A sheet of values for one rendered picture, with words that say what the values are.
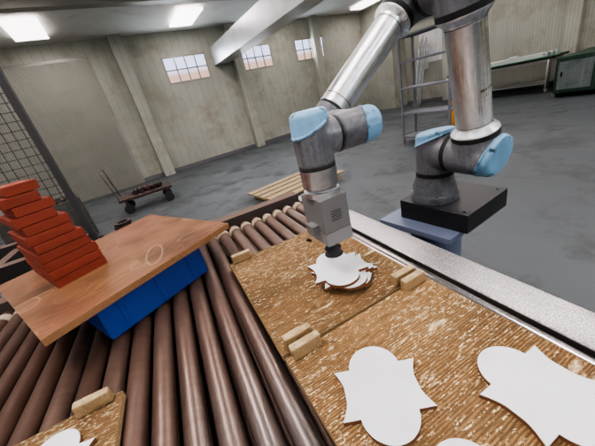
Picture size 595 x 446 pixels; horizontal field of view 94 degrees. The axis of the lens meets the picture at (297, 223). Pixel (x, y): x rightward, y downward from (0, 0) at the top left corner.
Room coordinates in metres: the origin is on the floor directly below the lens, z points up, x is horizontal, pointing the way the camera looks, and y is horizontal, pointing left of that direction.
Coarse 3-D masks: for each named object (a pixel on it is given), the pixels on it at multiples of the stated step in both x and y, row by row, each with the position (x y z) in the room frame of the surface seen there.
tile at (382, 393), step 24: (360, 360) 0.32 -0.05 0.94; (384, 360) 0.31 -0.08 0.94; (408, 360) 0.30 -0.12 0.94; (360, 384) 0.28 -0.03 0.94; (384, 384) 0.27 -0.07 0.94; (408, 384) 0.26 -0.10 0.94; (360, 408) 0.25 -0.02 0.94; (384, 408) 0.24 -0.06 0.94; (408, 408) 0.23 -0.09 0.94; (432, 408) 0.23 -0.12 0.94; (384, 432) 0.21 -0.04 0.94; (408, 432) 0.20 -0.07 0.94
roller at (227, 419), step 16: (192, 288) 0.70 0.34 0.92; (192, 304) 0.63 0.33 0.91; (208, 304) 0.62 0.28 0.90; (208, 320) 0.54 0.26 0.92; (208, 336) 0.49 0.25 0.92; (208, 352) 0.44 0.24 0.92; (208, 368) 0.40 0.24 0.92; (224, 368) 0.40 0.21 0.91; (208, 384) 0.37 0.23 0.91; (224, 384) 0.36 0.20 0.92; (224, 400) 0.33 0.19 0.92; (224, 416) 0.30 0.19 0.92; (240, 416) 0.30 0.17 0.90; (224, 432) 0.27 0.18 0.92; (240, 432) 0.27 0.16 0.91
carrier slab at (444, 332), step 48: (432, 288) 0.45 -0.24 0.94; (336, 336) 0.39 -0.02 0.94; (384, 336) 0.36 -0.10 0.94; (432, 336) 0.34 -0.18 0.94; (480, 336) 0.32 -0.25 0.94; (528, 336) 0.30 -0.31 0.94; (336, 384) 0.29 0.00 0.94; (432, 384) 0.26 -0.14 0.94; (480, 384) 0.24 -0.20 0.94; (336, 432) 0.23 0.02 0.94; (432, 432) 0.20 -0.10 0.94; (480, 432) 0.19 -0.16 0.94; (528, 432) 0.18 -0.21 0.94
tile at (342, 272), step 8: (320, 256) 0.62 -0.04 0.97; (344, 256) 0.59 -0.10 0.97; (352, 256) 0.59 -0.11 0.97; (320, 264) 0.59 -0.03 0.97; (328, 264) 0.58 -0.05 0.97; (336, 264) 0.57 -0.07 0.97; (344, 264) 0.56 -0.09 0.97; (352, 264) 0.55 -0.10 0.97; (360, 264) 0.54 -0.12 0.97; (320, 272) 0.55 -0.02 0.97; (328, 272) 0.54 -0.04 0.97; (336, 272) 0.54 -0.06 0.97; (344, 272) 0.53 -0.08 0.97; (352, 272) 0.52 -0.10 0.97; (320, 280) 0.52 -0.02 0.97; (328, 280) 0.51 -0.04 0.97; (336, 280) 0.51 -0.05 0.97; (344, 280) 0.50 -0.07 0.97; (352, 280) 0.49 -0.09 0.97
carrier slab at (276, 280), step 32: (256, 256) 0.77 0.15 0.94; (288, 256) 0.72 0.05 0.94; (384, 256) 0.60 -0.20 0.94; (256, 288) 0.60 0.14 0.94; (288, 288) 0.56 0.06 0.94; (320, 288) 0.53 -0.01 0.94; (384, 288) 0.48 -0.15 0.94; (288, 320) 0.46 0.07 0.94; (320, 320) 0.44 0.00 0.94; (288, 352) 0.38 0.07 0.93
